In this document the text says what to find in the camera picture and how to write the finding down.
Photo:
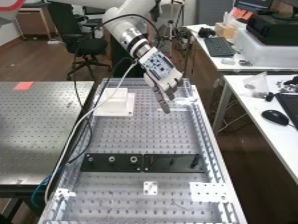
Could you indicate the black plate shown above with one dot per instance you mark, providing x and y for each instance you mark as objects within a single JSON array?
[
  {"x": 173, "y": 163},
  {"x": 112, "y": 162}
]

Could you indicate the red tray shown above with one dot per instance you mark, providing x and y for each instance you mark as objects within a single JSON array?
[{"x": 241, "y": 13}]

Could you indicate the small cardboard box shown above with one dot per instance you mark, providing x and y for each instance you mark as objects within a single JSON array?
[{"x": 225, "y": 30}]

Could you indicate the small white metal bracket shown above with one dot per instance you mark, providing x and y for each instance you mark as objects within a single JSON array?
[{"x": 151, "y": 188}]

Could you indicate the black case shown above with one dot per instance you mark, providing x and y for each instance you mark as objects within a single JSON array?
[{"x": 275, "y": 28}]

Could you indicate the white plastic storage bin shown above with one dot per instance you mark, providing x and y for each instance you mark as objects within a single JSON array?
[{"x": 267, "y": 51}]

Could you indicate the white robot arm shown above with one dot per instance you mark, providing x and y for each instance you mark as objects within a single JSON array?
[{"x": 120, "y": 20}]

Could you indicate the white perforated corner block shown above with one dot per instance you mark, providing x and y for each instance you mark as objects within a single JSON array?
[{"x": 62, "y": 194}]

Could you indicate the small white box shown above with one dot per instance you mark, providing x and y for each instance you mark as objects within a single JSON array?
[{"x": 115, "y": 101}]

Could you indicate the wooden cabinet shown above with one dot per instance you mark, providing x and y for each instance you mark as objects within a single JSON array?
[{"x": 34, "y": 21}]

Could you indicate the red tape patch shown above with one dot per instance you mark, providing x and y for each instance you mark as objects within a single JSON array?
[{"x": 23, "y": 86}]

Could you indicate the thin stick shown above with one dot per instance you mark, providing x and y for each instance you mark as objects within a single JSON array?
[{"x": 193, "y": 161}]

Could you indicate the black keyboard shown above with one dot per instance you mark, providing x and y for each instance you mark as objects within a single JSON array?
[
  {"x": 291, "y": 108},
  {"x": 219, "y": 46}
]

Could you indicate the dark grey five-finger robot hand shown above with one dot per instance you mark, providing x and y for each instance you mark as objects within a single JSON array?
[{"x": 160, "y": 68}]

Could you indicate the black computer mouse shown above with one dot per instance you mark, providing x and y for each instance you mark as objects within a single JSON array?
[{"x": 275, "y": 117}]

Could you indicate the black office chair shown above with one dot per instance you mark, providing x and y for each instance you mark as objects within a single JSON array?
[{"x": 82, "y": 40}]

